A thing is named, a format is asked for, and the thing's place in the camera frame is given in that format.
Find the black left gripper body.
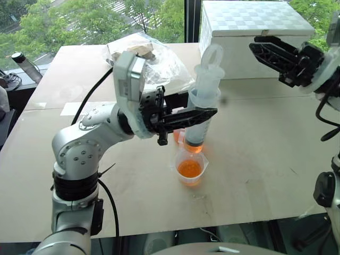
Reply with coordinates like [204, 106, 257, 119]
[139, 86, 174, 147]

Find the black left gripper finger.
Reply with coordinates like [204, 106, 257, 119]
[165, 92, 190, 108]
[156, 107, 219, 131]

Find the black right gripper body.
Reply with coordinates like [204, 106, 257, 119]
[278, 41, 325, 88]

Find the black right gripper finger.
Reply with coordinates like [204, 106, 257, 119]
[254, 35, 301, 55]
[249, 42, 299, 75]

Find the large clear plastic syringe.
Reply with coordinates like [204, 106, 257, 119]
[184, 44, 225, 155]

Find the clear plastic cup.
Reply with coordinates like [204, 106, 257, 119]
[172, 128, 187, 146]

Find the clear cup with spout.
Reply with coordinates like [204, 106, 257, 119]
[174, 151, 209, 187]

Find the white checkered box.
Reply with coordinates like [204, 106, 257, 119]
[198, 0, 316, 80]

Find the clear plastic bag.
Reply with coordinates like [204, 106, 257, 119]
[106, 31, 196, 94]

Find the beige wooden block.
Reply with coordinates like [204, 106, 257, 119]
[126, 44, 156, 61]

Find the grey bottle with black cap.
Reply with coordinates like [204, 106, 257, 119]
[10, 52, 44, 84]

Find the grey robot torso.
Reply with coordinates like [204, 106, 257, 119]
[148, 242, 279, 255]

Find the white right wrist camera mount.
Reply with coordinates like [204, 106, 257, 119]
[300, 42, 340, 94]

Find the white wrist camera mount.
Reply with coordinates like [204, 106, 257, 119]
[300, 42, 340, 94]
[113, 50, 155, 139]

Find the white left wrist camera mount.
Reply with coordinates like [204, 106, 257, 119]
[113, 50, 155, 139]

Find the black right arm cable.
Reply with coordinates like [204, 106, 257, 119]
[315, 84, 340, 142]

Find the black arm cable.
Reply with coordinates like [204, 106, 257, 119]
[70, 67, 121, 239]
[315, 84, 340, 142]

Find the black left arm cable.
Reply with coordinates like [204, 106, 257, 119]
[70, 67, 121, 239]

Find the black window frame post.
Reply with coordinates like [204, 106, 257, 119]
[183, 0, 197, 44]

